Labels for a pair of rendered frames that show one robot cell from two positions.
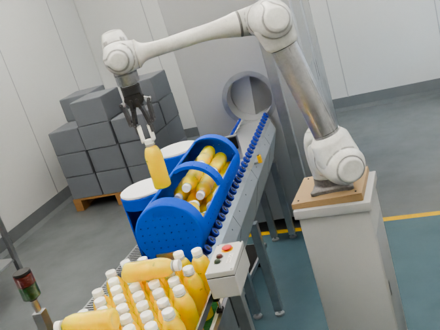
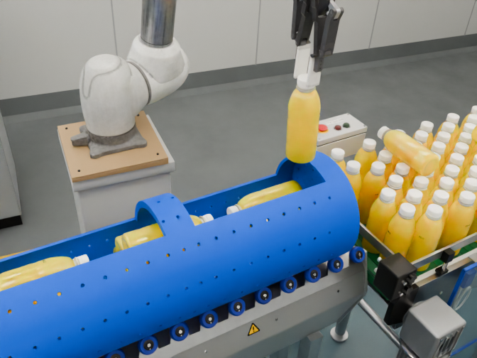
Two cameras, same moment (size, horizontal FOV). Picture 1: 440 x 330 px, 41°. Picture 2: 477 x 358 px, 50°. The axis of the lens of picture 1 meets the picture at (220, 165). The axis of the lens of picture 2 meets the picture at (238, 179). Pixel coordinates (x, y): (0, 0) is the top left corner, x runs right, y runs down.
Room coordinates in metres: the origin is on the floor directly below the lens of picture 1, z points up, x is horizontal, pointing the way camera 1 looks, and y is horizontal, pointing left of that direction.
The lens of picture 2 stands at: (3.09, 0.79, 1.93)
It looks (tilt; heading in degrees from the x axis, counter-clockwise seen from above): 37 degrees down; 221
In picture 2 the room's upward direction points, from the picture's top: 3 degrees clockwise
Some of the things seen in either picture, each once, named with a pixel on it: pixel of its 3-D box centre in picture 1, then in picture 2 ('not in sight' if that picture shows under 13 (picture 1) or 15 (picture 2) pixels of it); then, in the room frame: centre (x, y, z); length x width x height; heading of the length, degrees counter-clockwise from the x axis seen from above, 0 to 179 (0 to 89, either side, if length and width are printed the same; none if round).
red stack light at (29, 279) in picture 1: (24, 279); not in sight; (1.84, 0.75, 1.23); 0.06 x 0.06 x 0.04
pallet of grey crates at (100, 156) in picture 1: (120, 141); not in sight; (6.34, 0.97, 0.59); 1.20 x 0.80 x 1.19; 66
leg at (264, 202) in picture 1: (264, 203); not in sight; (4.07, -0.24, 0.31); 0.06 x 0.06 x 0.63; 73
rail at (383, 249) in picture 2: not in sight; (354, 223); (2.03, 0.32, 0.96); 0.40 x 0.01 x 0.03; 73
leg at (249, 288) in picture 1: (244, 273); not in sight; (3.13, 0.05, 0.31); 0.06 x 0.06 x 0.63; 73
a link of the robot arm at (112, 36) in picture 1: (117, 50); not in sight; (2.25, 0.24, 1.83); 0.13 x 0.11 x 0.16; 4
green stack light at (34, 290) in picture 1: (29, 290); not in sight; (1.84, 0.75, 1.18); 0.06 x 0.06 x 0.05
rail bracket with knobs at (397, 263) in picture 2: not in sight; (392, 276); (2.12, 0.50, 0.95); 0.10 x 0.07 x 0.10; 73
